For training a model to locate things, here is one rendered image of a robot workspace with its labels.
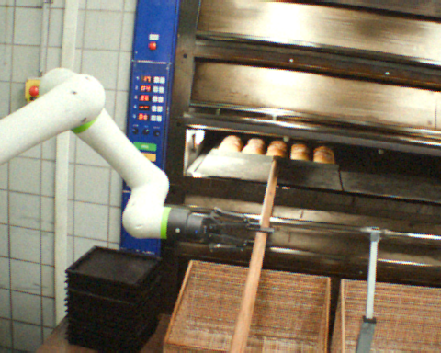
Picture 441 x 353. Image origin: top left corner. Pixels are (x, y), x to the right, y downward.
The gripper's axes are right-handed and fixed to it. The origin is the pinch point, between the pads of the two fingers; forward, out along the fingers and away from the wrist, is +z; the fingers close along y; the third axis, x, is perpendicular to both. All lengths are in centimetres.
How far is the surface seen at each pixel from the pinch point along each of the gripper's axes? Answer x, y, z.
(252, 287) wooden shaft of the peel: 39.4, -1.3, 0.8
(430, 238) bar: -23, 3, 55
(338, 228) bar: -23.1, 2.6, 24.0
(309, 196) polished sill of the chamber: -61, 4, 15
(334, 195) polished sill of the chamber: -61, 2, 24
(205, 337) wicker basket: -44, 60, -18
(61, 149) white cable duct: -59, -3, -83
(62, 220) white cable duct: -59, 26, -82
